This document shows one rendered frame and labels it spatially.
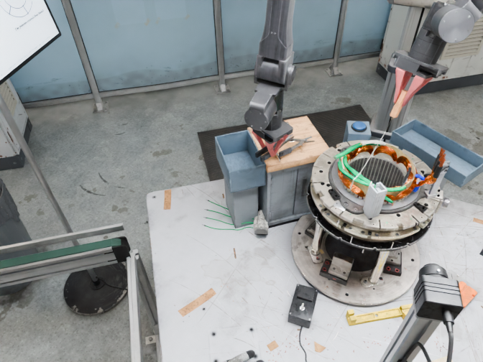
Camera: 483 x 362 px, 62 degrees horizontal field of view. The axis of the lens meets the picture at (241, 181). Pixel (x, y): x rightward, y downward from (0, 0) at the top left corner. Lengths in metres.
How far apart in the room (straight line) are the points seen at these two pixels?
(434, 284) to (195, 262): 0.85
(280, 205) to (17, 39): 0.93
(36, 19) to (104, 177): 1.50
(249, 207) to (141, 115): 2.11
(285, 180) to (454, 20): 0.63
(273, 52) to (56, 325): 1.74
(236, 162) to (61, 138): 2.15
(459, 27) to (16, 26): 1.16
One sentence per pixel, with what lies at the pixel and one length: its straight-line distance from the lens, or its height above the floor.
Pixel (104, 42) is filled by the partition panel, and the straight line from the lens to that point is 3.17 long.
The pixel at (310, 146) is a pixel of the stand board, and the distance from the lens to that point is 1.20.
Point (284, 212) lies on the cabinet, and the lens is 1.31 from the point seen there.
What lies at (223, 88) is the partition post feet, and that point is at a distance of 3.39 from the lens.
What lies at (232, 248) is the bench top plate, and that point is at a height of 0.78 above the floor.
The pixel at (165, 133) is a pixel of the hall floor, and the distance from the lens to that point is 3.03.
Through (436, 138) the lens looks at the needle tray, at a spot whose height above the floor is 1.04.
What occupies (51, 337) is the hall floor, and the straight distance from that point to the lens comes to 2.21.
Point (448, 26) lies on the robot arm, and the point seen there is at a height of 1.52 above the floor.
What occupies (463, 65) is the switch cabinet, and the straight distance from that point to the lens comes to 3.68.
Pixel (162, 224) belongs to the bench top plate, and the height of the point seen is 0.78.
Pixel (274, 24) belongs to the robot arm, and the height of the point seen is 1.49.
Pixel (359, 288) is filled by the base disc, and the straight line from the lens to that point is 1.22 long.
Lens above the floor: 1.83
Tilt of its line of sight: 45 degrees down
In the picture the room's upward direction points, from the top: 2 degrees counter-clockwise
